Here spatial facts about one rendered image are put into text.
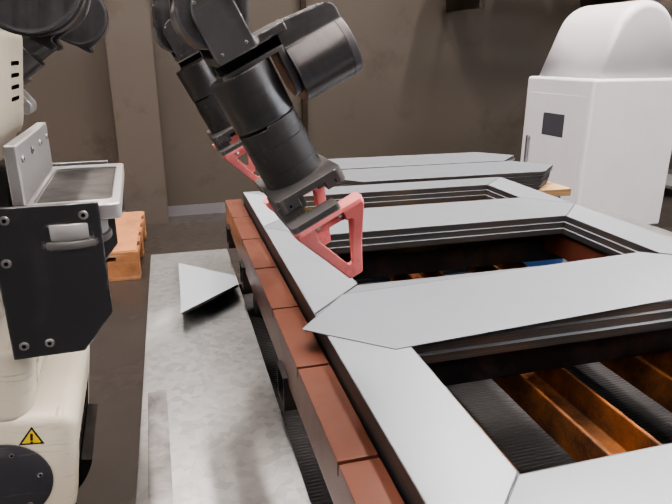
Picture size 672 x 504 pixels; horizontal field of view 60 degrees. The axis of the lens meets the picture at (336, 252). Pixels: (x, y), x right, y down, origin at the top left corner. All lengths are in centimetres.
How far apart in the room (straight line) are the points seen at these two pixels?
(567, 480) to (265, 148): 38
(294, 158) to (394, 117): 452
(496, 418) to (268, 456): 49
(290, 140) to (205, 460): 47
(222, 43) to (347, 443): 38
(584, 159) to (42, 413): 367
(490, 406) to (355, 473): 65
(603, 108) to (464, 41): 162
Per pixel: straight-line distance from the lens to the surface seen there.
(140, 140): 444
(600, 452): 83
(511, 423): 115
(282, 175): 53
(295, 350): 76
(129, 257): 341
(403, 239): 119
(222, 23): 49
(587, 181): 412
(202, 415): 92
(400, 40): 502
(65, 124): 463
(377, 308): 81
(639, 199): 447
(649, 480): 58
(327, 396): 67
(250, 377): 100
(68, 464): 78
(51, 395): 78
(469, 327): 78
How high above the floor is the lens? 118
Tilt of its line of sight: 19 degrees down
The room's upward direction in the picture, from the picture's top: straight up
